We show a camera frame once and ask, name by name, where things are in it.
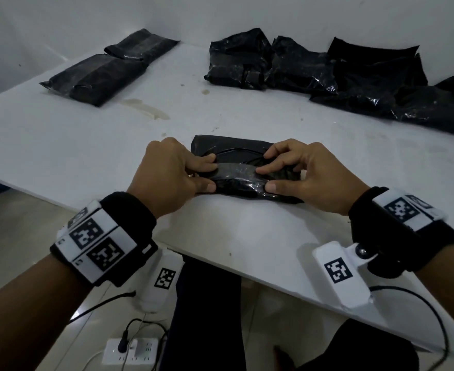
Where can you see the person's right hand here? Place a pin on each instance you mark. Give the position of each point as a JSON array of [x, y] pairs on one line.
[[327, 181]]

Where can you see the person's left hand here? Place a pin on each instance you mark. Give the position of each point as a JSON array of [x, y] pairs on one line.
[[165, 177]]

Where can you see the clear tape strip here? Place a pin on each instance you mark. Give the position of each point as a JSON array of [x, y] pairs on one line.
[[234, 171]]

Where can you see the crinkled black plastic bag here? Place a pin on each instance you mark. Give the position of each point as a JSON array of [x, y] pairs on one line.
[[230, 144]]

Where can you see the row of black plastic packets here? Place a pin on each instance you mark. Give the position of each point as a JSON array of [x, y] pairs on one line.
[[366, 81]]

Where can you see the person's left forearm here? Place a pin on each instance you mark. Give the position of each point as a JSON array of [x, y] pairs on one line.
[[22, 312]]

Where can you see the person's right forearm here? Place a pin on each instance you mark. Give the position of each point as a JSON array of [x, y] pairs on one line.
[[451, 285]]

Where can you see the white power strip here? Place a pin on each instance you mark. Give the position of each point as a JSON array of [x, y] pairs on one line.
[[113, 353]]

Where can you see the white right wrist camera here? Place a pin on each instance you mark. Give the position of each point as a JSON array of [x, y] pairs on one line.
[[350, 293]]

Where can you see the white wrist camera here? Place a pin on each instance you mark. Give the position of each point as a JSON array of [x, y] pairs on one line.
[[153, 297], [350, 293]]

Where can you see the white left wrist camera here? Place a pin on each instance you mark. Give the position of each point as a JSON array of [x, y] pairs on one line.
[[153, 297]]

